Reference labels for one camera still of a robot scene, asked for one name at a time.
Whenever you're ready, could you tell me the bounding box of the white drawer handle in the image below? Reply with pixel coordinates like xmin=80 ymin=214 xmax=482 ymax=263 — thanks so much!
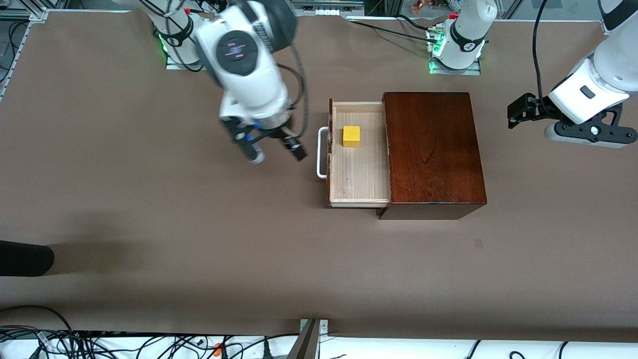
xmin=317 ymin=127 xmax=329 ymax=179

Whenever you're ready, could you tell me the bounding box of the light wooden drawer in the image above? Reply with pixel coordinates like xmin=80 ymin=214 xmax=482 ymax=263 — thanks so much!
xmin=327 ymin=98 xmax=392 ymax=208

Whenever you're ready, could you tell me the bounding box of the dark wooden drawer cabinet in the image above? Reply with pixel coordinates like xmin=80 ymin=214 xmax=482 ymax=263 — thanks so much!
xmin=377 ymin=92 xmax=487 ymax=220

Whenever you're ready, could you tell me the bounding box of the grey power strip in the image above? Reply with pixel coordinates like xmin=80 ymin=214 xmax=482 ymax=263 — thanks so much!
xmin=292 ymin=0 xmax=364 ymax=15

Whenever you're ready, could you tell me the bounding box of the brown table cover sheet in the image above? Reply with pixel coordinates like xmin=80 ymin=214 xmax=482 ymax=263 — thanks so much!
xmin=0 ymin=10 xmax=638 ymax=344

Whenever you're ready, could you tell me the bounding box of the black ribbed fabric sleeve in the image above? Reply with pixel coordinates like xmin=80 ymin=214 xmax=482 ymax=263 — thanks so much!
xmin=0 ymin=241 xmax=54 ymax=277

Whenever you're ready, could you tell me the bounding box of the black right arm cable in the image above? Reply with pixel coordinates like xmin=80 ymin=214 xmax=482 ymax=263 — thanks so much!
xmin=272 ymin=42 xmax=313 ymax=143

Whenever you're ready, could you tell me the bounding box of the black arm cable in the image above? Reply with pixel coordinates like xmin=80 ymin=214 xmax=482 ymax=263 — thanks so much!
xmin=272 ymin=42 xmax=313 ymax=143
xmin=531 ymin=0 xmax=550 ymax=105

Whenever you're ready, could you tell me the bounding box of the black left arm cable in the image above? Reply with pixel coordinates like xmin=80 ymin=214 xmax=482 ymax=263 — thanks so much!
xmin=531 ymin=0 xmax=550 ymax=105

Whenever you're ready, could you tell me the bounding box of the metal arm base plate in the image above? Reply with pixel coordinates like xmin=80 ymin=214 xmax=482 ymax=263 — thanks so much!
xmin=426 ymin=27 xmax=482 ymax=76
xmin=165 ymin=47 xmax=207 ymax=71

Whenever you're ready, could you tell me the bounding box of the aluminium frame post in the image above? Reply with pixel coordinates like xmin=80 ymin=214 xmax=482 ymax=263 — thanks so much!
xmin=288 ymin=319 xmax=329 ymax=359

